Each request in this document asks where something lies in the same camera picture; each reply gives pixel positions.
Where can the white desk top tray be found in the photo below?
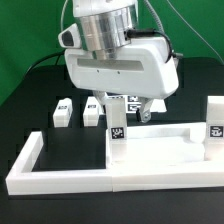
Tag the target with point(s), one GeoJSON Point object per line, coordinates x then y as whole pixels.
{"type": "Point", "coordinates": [162, 145]}

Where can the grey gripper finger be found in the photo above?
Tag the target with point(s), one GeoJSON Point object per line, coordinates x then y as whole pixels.
{"type": "Point", "coordinates": [100, 96]}
{"type": "Point", "coordinates": [143, 112]}

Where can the AprilTag marker sheet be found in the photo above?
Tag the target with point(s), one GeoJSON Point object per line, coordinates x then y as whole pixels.
{"type": "Point", "coordinates": [132, 103]}

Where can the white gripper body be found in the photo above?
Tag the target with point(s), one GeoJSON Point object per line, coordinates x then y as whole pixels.
{"type": "Point", "coordinates": [145, 67]}

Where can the white U-shaped frame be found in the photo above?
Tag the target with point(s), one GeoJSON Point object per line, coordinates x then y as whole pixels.
{"type": "Point", "coordinates": [23, 180]}

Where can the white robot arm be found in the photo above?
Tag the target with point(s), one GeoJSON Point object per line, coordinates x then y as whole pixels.
{"type": "Point", "coordinates": [106, 52]}

